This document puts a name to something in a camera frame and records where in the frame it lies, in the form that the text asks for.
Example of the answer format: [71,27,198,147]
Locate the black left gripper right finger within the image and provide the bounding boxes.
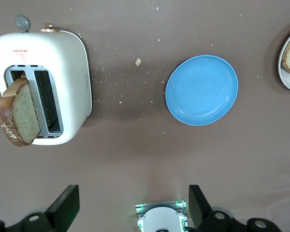
[188,185,247,232]

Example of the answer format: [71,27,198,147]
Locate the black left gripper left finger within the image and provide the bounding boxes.
[4,185,80,232]

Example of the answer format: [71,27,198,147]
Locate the blue plate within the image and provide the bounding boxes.
[164,55,239,126]

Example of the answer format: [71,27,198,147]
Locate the dark crust bread slice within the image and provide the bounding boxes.
[0,73,42,147]

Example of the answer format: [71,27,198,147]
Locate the white toaster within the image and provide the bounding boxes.
[0,14,93,146]

